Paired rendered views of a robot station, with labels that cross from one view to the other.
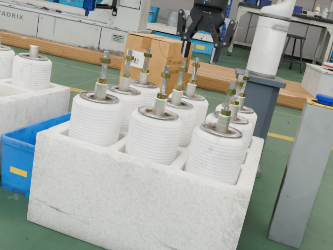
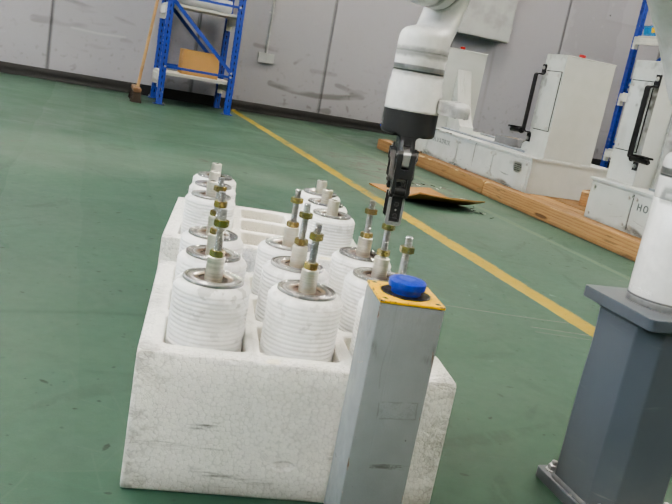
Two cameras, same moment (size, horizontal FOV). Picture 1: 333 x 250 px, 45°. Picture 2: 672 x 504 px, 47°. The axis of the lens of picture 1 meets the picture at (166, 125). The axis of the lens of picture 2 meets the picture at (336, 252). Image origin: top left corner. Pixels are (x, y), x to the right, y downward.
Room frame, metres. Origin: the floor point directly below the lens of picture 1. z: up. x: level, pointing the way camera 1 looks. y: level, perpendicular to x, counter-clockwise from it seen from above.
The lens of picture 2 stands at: (0.42, -0.99, 0.53)
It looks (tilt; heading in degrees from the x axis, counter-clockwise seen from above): 13 degrees down; 65
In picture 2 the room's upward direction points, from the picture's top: 11 degrees clockwise
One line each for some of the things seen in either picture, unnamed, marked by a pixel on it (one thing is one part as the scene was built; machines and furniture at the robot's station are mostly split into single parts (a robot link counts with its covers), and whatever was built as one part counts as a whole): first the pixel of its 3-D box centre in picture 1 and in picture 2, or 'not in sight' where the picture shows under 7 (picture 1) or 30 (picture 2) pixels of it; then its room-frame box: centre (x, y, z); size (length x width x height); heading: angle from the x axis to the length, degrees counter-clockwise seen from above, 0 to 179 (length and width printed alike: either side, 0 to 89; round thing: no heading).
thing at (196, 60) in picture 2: not in sight; (198, 63); (1.95, 5.62, 0.36); 0.31 x 0.25 x 0.20; 175
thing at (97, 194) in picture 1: (160, 174); (278, 371); (0.83, -0.01, 0.09); 0.39 x 0.39 x 0.18; 76
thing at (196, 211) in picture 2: not in sight; (204, 241); (0.81, 0.44, 0.16); 0.10 x 0.10 x 0.18
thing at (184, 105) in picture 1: (175, 103); (297, 265); (0.83, -0.01, 0.25); 0.08 x 0.08 x 0.01
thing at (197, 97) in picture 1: (189, 96); (378, 276); (0.94, -0.04, 0.25); 0.08 x 0.08 x 0.01
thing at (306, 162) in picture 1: (302, 173); (377, 429); (0.83, -0.31, 0.16); 0.07 x 0.07 x 0.31; 76
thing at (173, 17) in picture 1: (173, 19); not in sight; (5.59, 0.19, 0.35); 0.16 x 0.15 x 0.19; 85
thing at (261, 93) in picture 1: (248, 121); (631, 406); (1.26, -0.25, 0.15); 0.15 x 0.15 x 0.30; 85
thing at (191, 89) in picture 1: (190, 91); (380, 268); (0.94, -0.04, 0.26); 0.02 x 0.02 x 0.03
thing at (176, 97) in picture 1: (176, 97); (298, 256); (0.83, -0.01, 0.26); 0.02 x 0.02 x 0.03
